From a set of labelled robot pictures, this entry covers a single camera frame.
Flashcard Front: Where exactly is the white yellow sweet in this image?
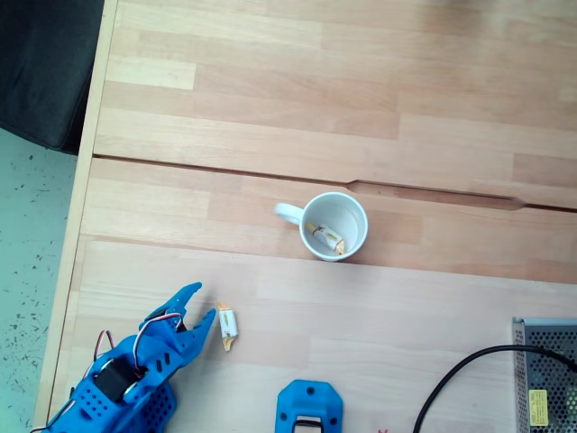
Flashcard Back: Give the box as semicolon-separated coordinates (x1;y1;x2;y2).
305;220;347;256
216;301;240;353

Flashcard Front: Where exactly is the white ceramic mug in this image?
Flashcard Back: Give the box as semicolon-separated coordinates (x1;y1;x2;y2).
273;191;370;263

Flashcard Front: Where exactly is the light wooden board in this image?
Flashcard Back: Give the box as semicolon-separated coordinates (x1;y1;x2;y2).
60;238;577;433

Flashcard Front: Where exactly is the black cushion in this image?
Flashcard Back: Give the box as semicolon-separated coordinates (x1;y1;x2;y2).
0;0;105;157

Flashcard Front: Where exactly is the perforated metal power supply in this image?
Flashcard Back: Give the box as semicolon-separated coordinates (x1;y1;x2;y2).
511;317;577;433

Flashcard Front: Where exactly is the black power cable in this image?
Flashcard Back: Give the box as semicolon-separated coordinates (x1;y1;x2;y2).
412;345;577;433

